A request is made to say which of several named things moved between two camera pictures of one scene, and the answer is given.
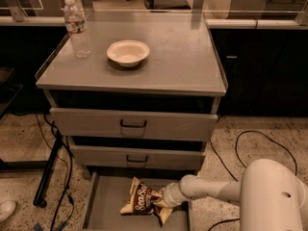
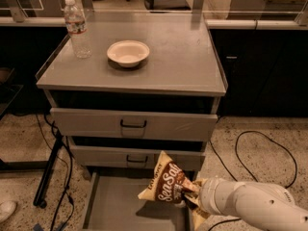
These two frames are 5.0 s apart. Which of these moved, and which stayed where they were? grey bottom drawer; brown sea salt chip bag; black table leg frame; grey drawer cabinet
Moved: brown sea salt chip bag
Stayed: grey bottom drawer; black table leg frame; grey drawer cabinet
